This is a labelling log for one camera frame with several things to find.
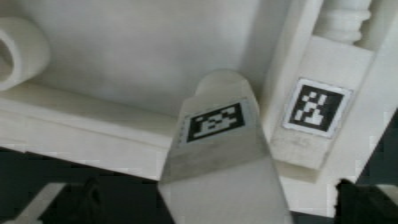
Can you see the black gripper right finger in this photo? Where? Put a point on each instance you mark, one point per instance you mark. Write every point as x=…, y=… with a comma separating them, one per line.
x=367, y=204

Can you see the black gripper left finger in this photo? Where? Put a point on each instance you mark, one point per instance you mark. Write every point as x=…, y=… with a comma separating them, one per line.
x=67, y=204

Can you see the white table leg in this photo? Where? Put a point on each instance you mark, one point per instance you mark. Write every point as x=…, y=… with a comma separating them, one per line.
x=219, y=183
x=328, y=81

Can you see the white front fence bar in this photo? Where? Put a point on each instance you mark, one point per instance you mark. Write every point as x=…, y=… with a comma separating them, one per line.
x=115, y=138

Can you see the white square tabletop panel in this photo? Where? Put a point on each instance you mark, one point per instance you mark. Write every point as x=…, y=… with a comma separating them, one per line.
x=134, y=48

